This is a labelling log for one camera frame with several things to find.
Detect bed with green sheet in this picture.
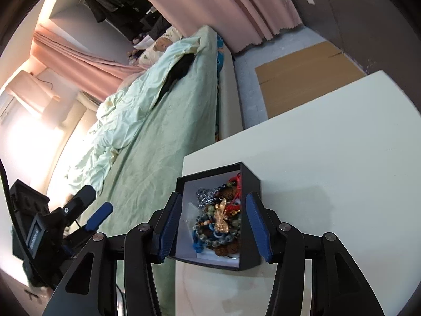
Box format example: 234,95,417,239
66,24,245,238

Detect brown bead bracelet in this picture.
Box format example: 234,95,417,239
214,184,240,258

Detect pale green duvet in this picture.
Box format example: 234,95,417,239
64,34,201,195

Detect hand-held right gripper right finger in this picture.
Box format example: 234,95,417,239
245,191,385,316

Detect silver chain necklace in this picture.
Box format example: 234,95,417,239
196,187,218,205

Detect black jewelry box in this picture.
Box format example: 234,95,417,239
166,162,262,271

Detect narrow pink curtain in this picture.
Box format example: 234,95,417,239
33,23,148,104

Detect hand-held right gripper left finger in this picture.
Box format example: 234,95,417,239
43,191,184,316

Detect gold dragonfly brooch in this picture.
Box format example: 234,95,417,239
212,197,235,233

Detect blue charm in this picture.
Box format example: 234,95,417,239
191,230,206,254

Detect bear print pillow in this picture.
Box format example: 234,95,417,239
136,26,185,66

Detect flat cardboard sheet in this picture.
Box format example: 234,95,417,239
255,41,367,119

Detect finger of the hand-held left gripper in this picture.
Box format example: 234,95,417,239
49,185,97,228
74,202,114,241

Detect red string bracelet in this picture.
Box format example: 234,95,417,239
227,173,243,216

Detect dark hanging clothes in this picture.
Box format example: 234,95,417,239
82,0,172,40

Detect grey green bead bracelet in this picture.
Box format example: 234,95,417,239
192,204,242,247

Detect black cloth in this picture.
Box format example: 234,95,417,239
161,54,194,97

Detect wide pink curtain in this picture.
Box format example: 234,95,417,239
117,0,305,55

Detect white air conditioner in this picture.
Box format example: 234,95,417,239
5,71,61,117

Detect plush toys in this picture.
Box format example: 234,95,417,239
127,33,155,65

